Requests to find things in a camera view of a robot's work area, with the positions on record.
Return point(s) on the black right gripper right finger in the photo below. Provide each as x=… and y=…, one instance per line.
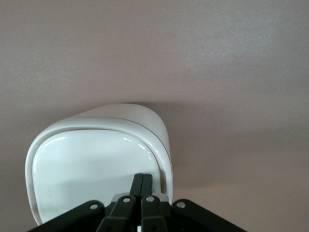
x=169, y=217

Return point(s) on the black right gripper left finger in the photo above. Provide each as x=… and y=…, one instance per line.
x=113, y=217

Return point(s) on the white lidded trash can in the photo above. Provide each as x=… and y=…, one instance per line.
x=91, y=164

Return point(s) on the brown table mat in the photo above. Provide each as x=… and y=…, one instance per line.
x=169, y=60

